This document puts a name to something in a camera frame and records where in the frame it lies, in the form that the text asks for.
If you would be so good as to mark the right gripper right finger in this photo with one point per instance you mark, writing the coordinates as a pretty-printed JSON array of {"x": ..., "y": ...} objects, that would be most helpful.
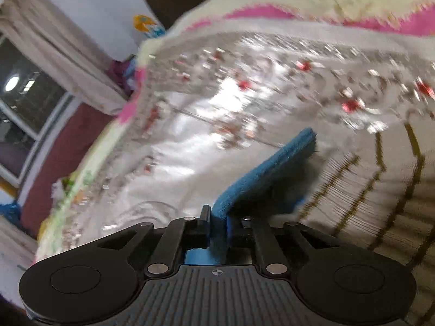
[{"x": 250, "y": 240}]

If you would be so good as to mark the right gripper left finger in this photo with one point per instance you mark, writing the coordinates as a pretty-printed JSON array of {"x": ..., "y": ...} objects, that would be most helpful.
[{"x": 180, "y": 236}]

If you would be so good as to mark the blue knit sweater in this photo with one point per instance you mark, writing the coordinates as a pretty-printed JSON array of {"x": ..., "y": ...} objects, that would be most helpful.
[{"x": 287, "y": 160}]

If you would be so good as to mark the clothes pile right corner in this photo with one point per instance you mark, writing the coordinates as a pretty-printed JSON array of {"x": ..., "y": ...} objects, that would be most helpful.
[{"x": 122, "y": 73}]

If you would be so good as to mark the silver floral satin bedspread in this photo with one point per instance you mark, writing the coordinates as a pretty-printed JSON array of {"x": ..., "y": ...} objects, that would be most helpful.
[{"x": 218, "y": 101}]

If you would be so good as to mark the blue striped folded garment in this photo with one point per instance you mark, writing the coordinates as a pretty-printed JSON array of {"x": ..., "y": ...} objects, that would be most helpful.
[{"x": 381, "y": 197}]

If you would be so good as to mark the dark red headboard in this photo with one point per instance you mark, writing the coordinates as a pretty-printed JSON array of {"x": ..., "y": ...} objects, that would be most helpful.
[{"x": 69, "y": 148}]

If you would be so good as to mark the beige curtain left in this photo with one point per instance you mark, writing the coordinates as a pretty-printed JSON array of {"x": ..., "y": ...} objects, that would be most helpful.
[{"x": 16, "y": 245}]

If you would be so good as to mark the beige curtain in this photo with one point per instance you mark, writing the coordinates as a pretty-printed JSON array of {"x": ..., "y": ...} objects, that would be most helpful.
[
  {"x": 16, "y": 245},
  {"x": 43, "y": 34}
]

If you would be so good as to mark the blue plastic bag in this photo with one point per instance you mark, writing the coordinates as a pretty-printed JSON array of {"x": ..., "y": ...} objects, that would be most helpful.
[{"x": 11, "y": 212}]

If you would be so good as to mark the window with metal bars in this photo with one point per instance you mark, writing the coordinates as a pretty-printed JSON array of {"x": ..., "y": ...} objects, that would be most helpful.
[{"x": 31, "y": 104}]

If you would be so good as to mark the cartoon doll figure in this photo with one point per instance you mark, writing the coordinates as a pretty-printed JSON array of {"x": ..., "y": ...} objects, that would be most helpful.
[{"x": 148, "y": 26}]

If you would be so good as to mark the beige curtain right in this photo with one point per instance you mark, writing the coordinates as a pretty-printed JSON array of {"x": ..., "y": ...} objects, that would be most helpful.
[{"x": 43, "y": 34}]

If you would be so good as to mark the pink floral bed sheet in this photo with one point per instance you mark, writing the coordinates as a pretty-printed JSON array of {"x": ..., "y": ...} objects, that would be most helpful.
[{"x": 402, "y": 17}]

